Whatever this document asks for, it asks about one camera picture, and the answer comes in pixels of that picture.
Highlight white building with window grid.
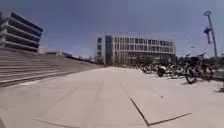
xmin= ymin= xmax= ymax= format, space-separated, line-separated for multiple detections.
xmin=95 ymin=34 xmax=177 ymax=67

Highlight pale concrete slab plaza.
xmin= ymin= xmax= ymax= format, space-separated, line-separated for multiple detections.
xmin=0 ymin=66 xmax=224 ymax=128

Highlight row of parked bicycles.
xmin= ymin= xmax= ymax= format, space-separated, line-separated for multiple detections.
xmin=133 ymin=52 xmax=224 ymax=85

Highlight wide grey stone steps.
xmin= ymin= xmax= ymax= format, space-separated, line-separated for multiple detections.
xmin=0 ymin=47 xmax=104 ymax=88

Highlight building with dark horizontal bands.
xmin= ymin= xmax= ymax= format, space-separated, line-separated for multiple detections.
xmin=0 ymin=11 xmax=44 ymax=54

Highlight tall lamp pole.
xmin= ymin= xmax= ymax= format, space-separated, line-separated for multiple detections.
xmin=203 ymin=10 xmax=220 ymax=61

